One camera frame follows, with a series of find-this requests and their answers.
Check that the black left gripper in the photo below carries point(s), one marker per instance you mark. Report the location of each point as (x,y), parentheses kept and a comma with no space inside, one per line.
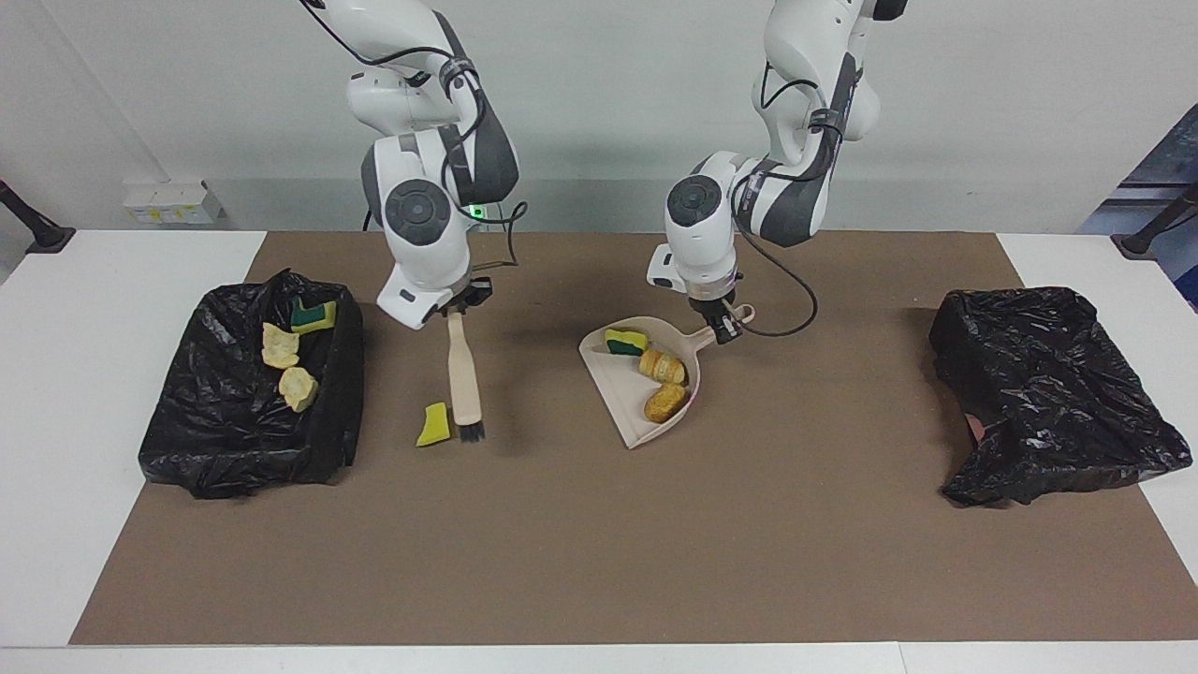
(714,304)

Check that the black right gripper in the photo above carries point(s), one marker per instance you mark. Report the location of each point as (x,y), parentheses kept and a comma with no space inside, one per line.
(477,292)

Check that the beige hand brush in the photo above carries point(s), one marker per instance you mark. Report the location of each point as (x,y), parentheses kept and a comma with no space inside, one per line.
(463,374)

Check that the golden croissant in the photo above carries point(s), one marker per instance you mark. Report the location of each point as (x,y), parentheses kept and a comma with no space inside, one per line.
(662,366)
(280,345)

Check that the brown oblong bread roll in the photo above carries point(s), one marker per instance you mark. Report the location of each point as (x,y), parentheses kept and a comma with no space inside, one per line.
(666,402)

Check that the yellow sponge piece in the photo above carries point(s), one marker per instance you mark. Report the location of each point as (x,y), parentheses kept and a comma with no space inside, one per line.
(318,320)
(625,342)
(433,426)

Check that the beige plastic dustpan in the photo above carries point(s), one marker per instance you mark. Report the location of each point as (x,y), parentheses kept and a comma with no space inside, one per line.
(618,393)

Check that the pale bread chunk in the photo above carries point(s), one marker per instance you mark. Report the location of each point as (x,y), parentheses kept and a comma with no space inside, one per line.
(298,388)

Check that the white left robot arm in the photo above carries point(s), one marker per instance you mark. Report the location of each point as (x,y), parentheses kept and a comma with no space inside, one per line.
(702,234)

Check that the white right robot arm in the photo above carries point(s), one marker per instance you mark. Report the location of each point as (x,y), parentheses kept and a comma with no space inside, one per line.
(421,178)

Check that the black bag lined trash bin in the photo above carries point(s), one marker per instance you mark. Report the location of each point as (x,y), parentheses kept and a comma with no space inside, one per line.
(1048,393)
(225,431)

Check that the brown table mat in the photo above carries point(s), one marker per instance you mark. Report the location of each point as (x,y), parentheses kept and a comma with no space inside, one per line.
(749,562)

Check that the blue grey cabinet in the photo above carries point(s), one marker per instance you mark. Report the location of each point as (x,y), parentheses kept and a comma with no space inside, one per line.
(1170,164)

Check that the white wall socket box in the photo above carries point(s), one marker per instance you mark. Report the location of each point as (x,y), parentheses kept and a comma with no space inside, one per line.
(173,201)

